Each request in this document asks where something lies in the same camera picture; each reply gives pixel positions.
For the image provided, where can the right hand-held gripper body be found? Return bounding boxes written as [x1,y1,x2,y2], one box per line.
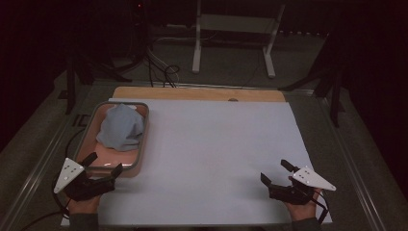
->
[268,166,337,206]

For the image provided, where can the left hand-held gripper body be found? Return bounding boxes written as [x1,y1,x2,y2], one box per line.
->
[53,157,116,202]

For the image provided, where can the pink basin with grey rim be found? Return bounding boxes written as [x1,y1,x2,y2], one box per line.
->
[72,101,150,179]

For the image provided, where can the light blue cloth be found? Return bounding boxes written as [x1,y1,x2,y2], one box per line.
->
[95,103,145,152]

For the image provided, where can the person's right hand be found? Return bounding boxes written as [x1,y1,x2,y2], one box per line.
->
[285,189,322,222]

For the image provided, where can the person's left hand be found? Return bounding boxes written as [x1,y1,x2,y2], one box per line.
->
[66,193,102,216]

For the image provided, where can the black tripod stand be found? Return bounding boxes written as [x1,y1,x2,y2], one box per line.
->
[278,28,347,129]
[57,47,133,116]

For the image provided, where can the white table sheet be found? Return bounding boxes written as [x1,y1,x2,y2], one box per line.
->
[61,97,333,227]

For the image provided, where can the wooden board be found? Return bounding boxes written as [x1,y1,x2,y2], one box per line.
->
[113,86,287,103]

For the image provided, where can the white metal stand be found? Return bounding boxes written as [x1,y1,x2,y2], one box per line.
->
[191,0,287,79]

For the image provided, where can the black floor cable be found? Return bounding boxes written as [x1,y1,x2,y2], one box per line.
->
[64,127,87,162]
[19,210,64,231]

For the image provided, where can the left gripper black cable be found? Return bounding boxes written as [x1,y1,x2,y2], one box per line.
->
[51,172,71,220]

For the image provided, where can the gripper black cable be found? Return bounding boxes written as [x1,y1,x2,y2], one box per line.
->
[51,172,71,220]
[309,192,331,225]

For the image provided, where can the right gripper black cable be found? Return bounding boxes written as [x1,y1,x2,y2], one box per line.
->
[309,192,331,225]

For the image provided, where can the bundle of floor cables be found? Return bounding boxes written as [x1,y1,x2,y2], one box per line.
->
[145,44,181,89]

